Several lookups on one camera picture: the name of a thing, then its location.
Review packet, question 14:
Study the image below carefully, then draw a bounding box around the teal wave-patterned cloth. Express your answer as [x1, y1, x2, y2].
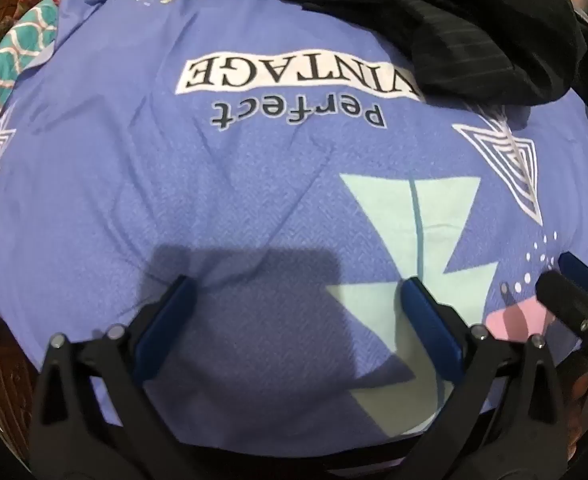
[0, 0, 60, 156]

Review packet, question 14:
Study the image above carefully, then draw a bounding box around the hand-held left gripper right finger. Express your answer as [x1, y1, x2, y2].
[398, 276, 570, 480]

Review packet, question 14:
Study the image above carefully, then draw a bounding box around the blue printed bedsheet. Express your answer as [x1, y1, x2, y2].
[0, 0, 588, 453]

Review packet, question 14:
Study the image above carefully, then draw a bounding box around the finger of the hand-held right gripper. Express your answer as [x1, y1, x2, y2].
[535, 270, 588, 361]
[558, 251, 588, 309]

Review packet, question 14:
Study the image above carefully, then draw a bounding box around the black pinstriped garment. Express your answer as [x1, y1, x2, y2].
[194, 0, 588, 108]

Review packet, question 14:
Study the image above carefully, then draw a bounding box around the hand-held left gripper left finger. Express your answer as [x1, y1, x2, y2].
[29, 275, 200, 480]

